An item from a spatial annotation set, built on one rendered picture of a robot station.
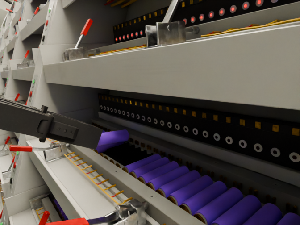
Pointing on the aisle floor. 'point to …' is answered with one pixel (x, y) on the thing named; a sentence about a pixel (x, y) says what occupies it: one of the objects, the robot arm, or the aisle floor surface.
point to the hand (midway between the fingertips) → (72, 130)
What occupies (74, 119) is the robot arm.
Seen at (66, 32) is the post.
